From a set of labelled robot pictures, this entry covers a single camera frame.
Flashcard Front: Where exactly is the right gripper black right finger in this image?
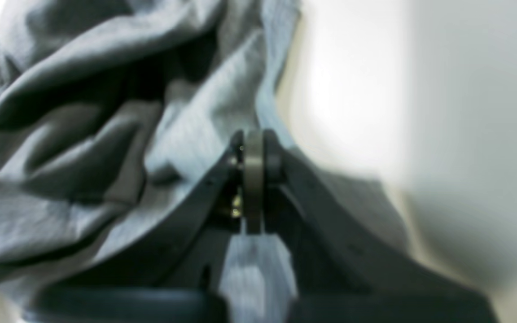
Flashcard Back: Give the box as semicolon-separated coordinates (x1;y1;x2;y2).
263;130;497;323

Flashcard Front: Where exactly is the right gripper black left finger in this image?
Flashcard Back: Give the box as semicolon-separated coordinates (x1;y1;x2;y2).
22;131;243;323

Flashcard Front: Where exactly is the grey t-shirt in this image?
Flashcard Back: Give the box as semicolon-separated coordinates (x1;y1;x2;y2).
0;0;412;323

